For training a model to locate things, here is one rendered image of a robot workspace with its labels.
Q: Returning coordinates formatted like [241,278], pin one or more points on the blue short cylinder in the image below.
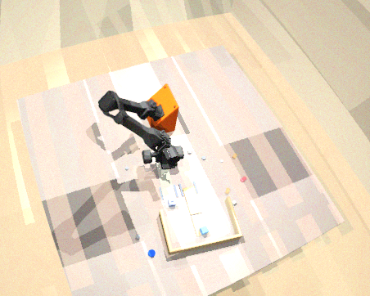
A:
[151,253]

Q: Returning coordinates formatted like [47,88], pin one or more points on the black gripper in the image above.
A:
[147,155]

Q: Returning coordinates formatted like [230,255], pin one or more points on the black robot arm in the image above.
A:
[151,136]

